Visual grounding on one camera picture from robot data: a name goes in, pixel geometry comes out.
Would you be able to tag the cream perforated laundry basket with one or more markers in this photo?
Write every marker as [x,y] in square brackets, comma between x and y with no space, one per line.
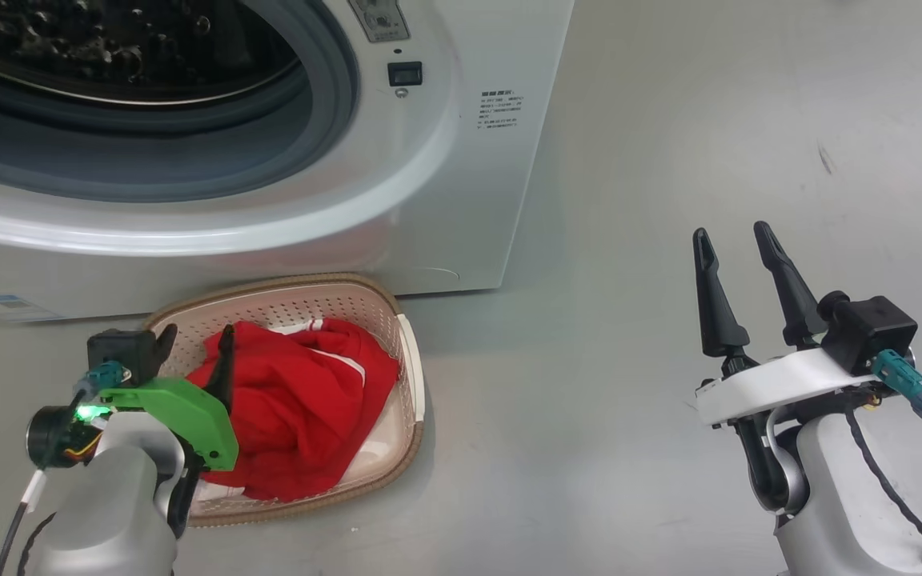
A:
[333,304]

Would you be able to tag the white washing machine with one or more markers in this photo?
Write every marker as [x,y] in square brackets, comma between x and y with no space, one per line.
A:
[445,200]

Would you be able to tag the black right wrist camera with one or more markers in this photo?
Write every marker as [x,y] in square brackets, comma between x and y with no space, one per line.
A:
[869,332]

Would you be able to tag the red garment with white trim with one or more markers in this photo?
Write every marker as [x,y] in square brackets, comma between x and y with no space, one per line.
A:
[301,408]

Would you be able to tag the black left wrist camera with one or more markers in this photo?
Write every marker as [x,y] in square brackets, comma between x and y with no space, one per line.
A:
[121,352]

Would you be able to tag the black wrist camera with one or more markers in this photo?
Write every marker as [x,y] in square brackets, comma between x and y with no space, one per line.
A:
[869,332]
[121,352]

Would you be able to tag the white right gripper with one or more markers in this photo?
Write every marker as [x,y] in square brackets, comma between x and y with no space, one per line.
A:
[781,380]

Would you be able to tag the grey warning label sticker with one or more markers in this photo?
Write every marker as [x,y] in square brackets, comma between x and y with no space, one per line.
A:
[379,20]

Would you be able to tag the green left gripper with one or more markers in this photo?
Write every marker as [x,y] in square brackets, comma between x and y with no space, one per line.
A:
[189,416]

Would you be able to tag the blue energy label sticker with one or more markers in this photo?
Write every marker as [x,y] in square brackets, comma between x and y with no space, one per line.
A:
[5,308]

